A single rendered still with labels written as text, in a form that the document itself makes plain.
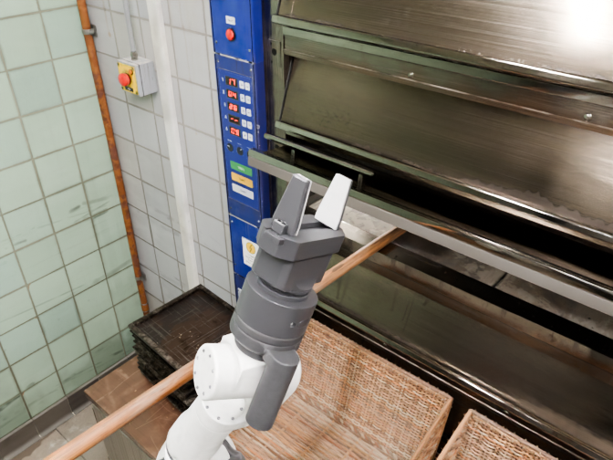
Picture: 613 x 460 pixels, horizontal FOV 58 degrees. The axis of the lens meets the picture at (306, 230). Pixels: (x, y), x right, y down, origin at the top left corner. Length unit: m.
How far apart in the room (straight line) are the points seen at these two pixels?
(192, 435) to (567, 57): 0.84
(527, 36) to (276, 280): 0.69
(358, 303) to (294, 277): 1.00
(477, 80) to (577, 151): 0.23
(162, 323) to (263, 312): 1.25
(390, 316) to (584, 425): 0.52
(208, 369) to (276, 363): 0.09
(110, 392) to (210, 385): 1.35
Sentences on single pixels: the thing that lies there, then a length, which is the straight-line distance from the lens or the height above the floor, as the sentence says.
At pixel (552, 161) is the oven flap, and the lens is 1.16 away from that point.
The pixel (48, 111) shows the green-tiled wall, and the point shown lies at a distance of 2.13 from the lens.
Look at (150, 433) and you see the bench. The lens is 1.86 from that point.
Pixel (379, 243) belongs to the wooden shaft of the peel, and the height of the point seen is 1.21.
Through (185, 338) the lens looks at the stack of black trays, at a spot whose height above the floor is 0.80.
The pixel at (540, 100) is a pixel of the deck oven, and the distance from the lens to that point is 1.13.
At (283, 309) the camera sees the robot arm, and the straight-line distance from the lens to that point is 0.62.
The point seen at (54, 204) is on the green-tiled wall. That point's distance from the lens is 2.24.
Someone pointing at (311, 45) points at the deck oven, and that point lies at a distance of 1.38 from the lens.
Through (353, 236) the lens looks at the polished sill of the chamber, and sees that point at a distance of 1.51.
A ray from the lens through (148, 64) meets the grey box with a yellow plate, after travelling 1.87.
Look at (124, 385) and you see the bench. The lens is 2.01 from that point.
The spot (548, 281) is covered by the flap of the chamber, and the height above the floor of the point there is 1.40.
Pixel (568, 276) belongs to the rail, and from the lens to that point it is 1.07.
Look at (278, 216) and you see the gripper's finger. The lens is 0.59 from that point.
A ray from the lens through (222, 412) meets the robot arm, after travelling 0.76.
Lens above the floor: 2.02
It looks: 33 degrees down
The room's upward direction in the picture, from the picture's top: straight up
